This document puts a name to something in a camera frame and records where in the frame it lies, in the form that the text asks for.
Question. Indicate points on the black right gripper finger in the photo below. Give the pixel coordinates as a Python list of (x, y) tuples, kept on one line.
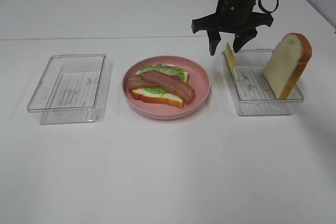
[(214, 39), (242, 38)]

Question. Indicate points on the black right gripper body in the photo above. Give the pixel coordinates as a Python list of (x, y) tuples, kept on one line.
[(232, 16)]

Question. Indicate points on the green lettuce leaf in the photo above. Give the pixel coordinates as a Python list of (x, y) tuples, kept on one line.
[(170, 70)]

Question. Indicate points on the bacon strip from tray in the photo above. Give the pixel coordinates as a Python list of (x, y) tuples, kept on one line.
[(135, 81), (172, 84)]

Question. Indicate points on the bread slice base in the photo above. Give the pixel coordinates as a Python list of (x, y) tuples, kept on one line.
[(168, 98)]

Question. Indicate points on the yellow cheese slice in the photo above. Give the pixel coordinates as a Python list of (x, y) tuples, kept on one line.
[(230, 57)]

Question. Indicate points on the pink round plate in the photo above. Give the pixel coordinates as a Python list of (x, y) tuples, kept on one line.
[(199, 80)]

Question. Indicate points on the upright bread slice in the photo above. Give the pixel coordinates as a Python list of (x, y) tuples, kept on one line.
[(287, 63)]

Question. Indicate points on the clear right plastic tray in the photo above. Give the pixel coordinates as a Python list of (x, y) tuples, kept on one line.
[(250, 92)]

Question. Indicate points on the clear plastic tray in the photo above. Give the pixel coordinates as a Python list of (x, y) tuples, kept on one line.
[(72, 89), (250, 92)]

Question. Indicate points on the clear left plastic tray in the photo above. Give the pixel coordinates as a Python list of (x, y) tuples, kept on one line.
[(72, 89)]

